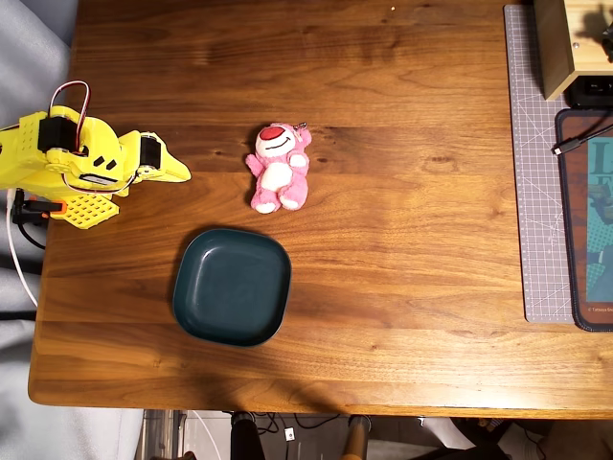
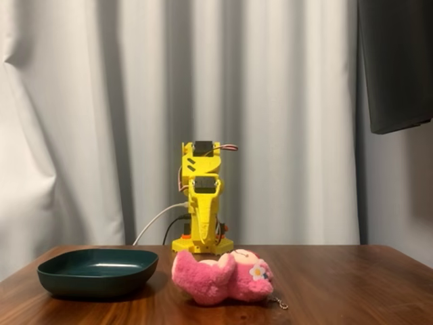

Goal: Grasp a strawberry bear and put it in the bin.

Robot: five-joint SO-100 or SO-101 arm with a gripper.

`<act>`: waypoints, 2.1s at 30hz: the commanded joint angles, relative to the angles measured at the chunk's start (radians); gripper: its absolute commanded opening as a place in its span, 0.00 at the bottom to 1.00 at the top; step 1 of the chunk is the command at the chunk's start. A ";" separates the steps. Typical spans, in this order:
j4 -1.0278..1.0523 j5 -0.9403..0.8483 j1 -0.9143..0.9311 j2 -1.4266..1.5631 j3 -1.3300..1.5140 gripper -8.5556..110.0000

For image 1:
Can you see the pink strawberry bear plush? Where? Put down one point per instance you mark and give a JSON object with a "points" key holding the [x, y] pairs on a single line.
{"points": [[280, 177]]}

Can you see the small white plug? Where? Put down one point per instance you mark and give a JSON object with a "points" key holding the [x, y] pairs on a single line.
{"points": [[289, 434]]}

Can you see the black device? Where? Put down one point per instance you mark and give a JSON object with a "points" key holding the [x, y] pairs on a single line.
{"points": [[591, 93]]}

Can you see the grey cutting mat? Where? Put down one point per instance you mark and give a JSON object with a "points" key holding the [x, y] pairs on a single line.
{"points": [[538, 215]]}

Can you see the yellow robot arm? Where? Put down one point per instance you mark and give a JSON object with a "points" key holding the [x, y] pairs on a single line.
{"points": [[29, 158]]}

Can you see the dark green square bin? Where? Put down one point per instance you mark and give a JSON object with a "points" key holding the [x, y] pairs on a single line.
{"points": [[232, 287]]}

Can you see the light wooden box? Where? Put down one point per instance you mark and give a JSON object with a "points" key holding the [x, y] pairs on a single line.
{"points": [[555, 48]]}

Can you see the orange black table clamp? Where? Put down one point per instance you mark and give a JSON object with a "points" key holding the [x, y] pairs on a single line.
{"points": [[52, 207]]}

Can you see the yellow gripper black servo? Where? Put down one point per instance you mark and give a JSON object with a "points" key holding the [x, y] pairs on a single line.
{"points": [[165, 165]]}

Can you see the printed mouse pad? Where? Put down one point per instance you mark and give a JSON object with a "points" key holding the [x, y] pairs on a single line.
{"points": [[579, 230]]}

